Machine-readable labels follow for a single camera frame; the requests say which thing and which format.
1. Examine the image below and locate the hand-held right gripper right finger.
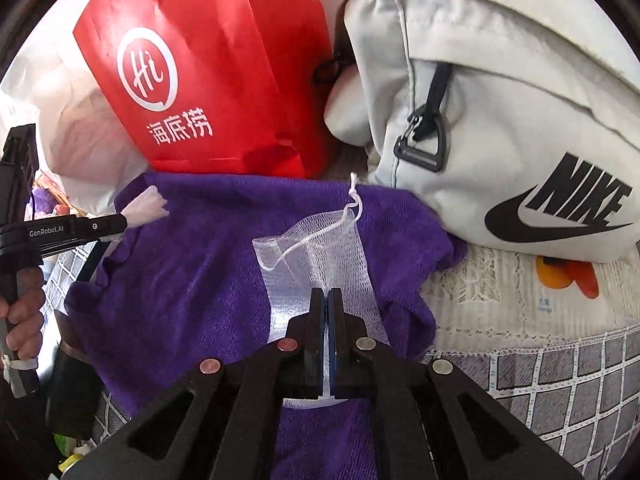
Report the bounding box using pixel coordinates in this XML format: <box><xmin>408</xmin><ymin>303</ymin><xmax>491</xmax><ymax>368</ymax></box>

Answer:
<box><xmin>329</xmin><ymin>288</ymin><xmax>587</xmax><ymax>480</ymax></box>

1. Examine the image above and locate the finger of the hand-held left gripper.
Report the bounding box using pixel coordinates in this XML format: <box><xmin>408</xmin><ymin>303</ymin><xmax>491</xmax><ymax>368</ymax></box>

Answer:
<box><xmin>70</xmin><ymin>241</ymin><xmax>109</xmax><ymax>283</ymax></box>
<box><xmin>75</xmin><ymin>213</ymin><xmax>129</xmax><ymax>245</ymax></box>

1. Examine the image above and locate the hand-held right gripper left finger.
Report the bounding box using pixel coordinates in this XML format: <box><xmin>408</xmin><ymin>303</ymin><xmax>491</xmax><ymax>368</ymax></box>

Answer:
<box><xmin>65</xmin><ymin>287</ymin><xmax>328</xmax><ymax>480</ymax></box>

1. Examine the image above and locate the white net cloth piece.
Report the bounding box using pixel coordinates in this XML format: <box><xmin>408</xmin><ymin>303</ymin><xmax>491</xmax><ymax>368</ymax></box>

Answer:
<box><xmin>102</xmin><ymin>185</ymin><xmax>169</xmax><ymax>257</ymax></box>

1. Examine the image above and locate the white mesh drawstring bag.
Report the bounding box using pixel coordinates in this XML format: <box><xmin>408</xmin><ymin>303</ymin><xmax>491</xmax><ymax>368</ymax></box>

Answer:
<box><xmin>251</xmin><ymin>172</ymin><xmax>396</xmax><ymax>407</ymax></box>

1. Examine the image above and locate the purple towel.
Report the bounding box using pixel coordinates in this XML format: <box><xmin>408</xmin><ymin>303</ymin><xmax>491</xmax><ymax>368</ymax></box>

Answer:
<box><xmin>65</xmin><ymin>171</ymin><xmax>454</xmax><ymax>480</ymax></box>

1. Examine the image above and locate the person's left hand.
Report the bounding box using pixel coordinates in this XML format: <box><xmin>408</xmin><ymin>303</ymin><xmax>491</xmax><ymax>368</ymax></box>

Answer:
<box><xmin>0</xmin><ymin>264</ymin><xmax>47</xmax><ymax>358</ymax></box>

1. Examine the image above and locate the white plastic bag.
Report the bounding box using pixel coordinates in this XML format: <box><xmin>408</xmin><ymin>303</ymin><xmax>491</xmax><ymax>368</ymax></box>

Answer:
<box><xmin>0</xmin><ymin>0</ymin><xmax>151</xmax><ymax>217</ymax></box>

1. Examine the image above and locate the black pouch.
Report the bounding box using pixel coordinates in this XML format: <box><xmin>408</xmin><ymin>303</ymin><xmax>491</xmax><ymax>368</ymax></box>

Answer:
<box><xmin>45</xmin><ymin>344</ymin><xmax>104</xmax><ymax>441</ymax></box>

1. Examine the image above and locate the red paper bag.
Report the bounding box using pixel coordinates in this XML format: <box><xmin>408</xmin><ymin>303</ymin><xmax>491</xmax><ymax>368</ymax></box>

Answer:
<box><xmin>72</xmin><ymin>0</ymin><xmax>337</xmax><ymax>179</ymax></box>

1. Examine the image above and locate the grey checked bedsheet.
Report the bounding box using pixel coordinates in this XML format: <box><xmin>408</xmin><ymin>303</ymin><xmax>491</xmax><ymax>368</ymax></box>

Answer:
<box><xmin>40</xmin><ymin>240</ymin><xmax>640</xmax><ymax>480</ymax></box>

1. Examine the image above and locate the light grey waist bag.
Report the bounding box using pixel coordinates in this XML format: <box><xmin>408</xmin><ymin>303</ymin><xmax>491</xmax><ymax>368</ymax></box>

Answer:
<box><xmin>323</xmin><ymin>0</ymin><xmax>640</xmax><ymax>264</ymax></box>

